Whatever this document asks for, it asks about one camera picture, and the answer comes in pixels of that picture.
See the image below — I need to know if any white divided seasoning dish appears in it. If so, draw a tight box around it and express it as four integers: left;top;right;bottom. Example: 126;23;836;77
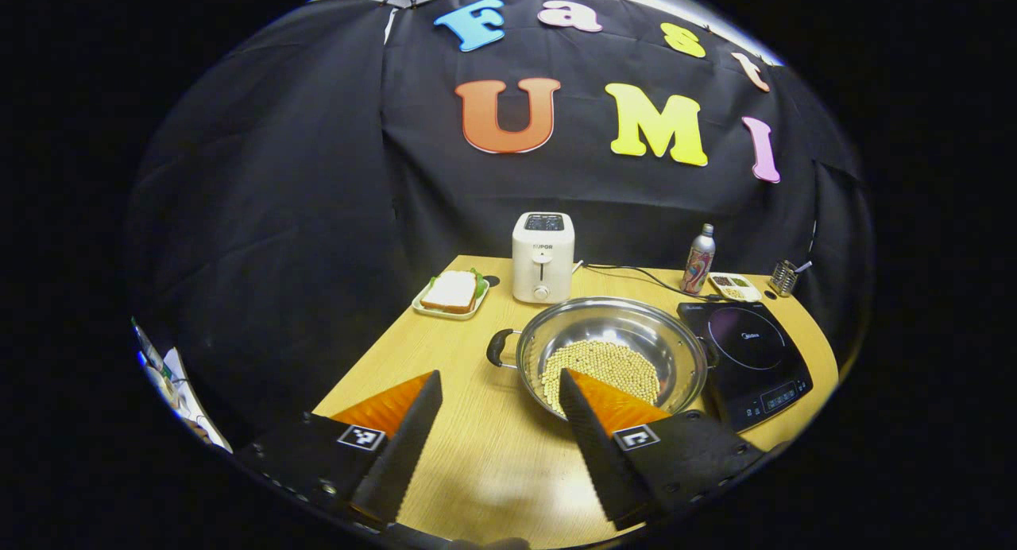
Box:
707;272;762;303

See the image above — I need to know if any metal mesh utensil holder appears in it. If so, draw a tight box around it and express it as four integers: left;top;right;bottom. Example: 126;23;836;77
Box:
769;260;799;298

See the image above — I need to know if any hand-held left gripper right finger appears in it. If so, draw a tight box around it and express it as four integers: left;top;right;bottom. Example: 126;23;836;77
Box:
559;368;768;531

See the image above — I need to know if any silver patterned bottle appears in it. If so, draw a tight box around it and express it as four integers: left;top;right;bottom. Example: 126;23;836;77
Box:
680;223;717;296

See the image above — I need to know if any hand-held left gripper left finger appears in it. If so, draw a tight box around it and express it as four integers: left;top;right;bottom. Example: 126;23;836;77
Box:
234;370;443;527

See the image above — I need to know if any white toaster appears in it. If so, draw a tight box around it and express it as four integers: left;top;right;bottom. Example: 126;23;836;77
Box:
511;211;576;304

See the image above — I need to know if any stainless steel pot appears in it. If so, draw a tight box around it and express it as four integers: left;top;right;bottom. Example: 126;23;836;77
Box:
486;296;720;421

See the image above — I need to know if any pile of yellow soybeans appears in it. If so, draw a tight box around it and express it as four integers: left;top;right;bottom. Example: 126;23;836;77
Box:
540;340;662;416

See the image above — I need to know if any black power cable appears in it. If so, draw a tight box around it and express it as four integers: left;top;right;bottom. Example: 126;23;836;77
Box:
584;263;717;301

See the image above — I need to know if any black induction cooktop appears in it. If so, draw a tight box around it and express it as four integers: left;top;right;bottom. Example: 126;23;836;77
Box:
677;300;814;434

